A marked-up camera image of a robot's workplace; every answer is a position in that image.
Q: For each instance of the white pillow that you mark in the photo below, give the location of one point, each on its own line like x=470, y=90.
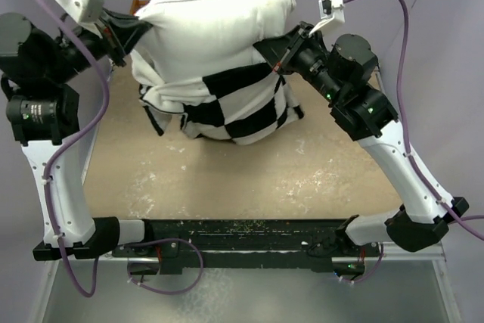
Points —
x=194, y=38

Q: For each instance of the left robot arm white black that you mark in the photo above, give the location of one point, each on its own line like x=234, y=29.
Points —
x=42, y=109

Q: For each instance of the black white checkered pillowcase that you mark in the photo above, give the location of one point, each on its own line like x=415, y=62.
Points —
x=242, y=105

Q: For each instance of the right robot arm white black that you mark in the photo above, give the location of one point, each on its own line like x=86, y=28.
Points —
x=341, y=75

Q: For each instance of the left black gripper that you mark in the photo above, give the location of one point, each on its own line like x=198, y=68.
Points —
x=126, y=29

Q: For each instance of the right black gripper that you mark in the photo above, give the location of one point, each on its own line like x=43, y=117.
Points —
x=274, y=49

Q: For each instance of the wooden shelf rack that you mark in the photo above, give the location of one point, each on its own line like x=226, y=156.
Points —
x=137, y=5

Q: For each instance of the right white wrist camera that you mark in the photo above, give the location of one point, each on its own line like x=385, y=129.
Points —
x=332, y=17

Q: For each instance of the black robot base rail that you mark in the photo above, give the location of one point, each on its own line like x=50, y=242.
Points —
x=313, y=244

